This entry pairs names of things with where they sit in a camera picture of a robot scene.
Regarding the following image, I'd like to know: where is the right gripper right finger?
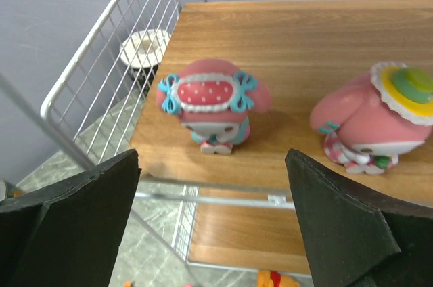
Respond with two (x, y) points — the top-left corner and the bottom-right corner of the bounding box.
(285, 149), (432, 286)

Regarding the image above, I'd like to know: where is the orange bear red shirt toy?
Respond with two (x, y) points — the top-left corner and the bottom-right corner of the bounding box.
(256, 270), (300, 287)

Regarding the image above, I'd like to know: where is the pink blue bear toy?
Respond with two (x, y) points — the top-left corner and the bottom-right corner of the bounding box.
(156, 59), (271, 155)

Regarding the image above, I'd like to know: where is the dark can white lid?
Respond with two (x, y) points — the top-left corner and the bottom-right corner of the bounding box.
(120, 29), (171, 81)

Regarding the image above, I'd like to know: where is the white wire wooden shelf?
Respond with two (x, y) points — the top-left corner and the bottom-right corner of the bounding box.
(0, 0), (433, 278)

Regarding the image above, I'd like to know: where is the pink bear green hat toy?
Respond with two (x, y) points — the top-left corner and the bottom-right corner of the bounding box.
(309, 62), (432, 175)

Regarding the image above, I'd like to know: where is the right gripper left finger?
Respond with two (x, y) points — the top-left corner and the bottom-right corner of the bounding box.
(1, 149), (141, 286)

